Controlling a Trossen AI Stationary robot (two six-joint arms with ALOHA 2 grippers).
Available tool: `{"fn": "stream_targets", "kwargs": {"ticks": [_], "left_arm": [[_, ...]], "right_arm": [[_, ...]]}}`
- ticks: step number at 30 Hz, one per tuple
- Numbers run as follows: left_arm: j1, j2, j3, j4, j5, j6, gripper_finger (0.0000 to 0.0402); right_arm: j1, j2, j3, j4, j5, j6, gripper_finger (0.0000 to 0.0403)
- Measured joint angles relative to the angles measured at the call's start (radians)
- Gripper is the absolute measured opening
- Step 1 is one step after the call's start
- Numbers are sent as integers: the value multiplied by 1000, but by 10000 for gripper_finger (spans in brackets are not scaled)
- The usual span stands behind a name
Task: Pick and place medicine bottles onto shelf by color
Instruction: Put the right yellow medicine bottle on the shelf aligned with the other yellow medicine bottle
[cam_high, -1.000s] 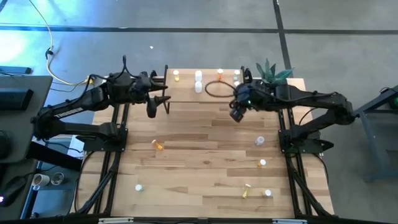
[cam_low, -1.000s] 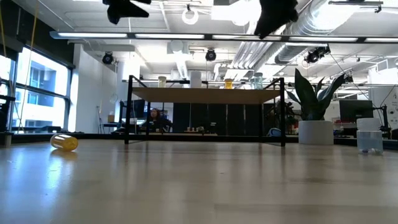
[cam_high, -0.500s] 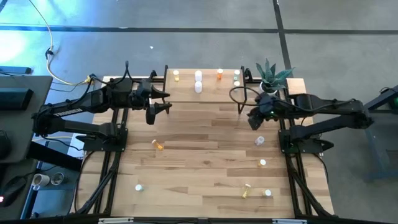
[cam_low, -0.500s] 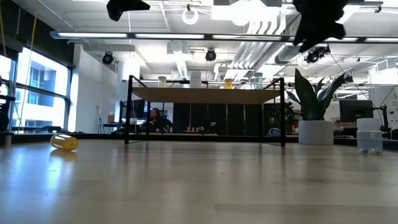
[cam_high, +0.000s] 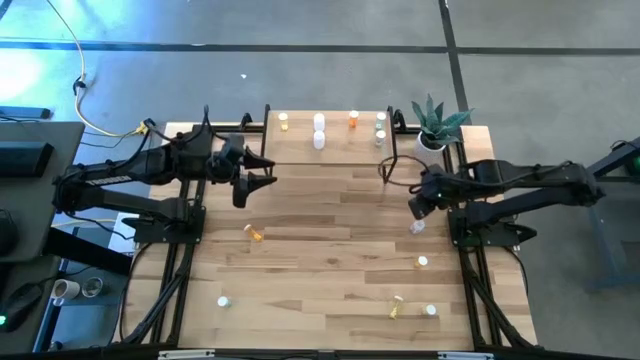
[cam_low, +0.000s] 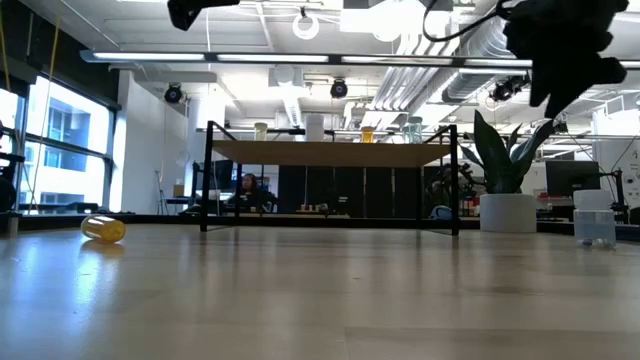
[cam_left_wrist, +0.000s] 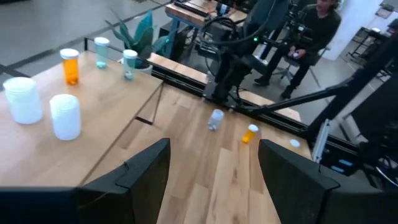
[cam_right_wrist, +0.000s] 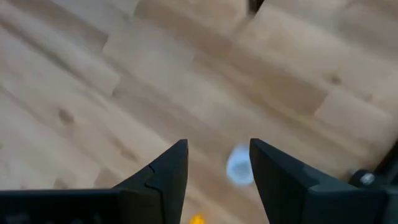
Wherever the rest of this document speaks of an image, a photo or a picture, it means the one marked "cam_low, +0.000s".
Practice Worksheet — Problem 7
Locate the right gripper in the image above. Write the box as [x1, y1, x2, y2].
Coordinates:
[502, 0, 630, 120]

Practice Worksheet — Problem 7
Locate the clear bottle with white cap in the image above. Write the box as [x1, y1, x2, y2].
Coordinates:
[572, 188, 618, 250]

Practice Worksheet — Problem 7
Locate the green pill vial white cap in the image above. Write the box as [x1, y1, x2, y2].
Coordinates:
[405, 115, 424, 145]

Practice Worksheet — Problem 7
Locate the white plastic screw-cap bottle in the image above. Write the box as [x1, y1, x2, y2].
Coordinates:
[304, 113, 326, 143]

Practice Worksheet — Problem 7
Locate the black linear ceiling light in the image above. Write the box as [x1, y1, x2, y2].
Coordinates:
[79, 48, 640, 71]

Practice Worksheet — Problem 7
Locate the black computer monitor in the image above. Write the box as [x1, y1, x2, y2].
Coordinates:
[545, 159, 601, 197]
[197, 159, 235, 191]

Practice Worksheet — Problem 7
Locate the snake plant in white pot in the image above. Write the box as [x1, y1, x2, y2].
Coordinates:
[458, 109, 556, 234]

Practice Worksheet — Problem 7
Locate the large glass window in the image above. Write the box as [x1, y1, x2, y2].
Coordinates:
[0, 74, 116, 216]

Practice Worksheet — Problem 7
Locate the person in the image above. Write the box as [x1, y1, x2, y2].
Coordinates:
[227, 173, 276, 214]

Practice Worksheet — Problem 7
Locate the silver ventilation duct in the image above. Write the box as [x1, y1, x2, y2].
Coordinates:
[440, 0, 531, 104]

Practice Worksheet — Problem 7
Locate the white ring ceiling lamp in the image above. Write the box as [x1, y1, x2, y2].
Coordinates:
[292, 10, 321, 41]

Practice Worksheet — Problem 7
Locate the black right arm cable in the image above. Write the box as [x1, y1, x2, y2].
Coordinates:
[422, 0, 507, 44]

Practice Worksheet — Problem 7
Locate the yellow power cord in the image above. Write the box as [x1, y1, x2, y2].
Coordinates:
[27, 0, 64, 214]

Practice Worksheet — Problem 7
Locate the wood shelf black metal frame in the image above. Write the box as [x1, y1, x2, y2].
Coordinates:
[199, 119, 461, 237]

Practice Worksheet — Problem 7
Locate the black aluminium table frame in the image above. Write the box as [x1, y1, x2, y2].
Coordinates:
[0, 212, 640, 242]

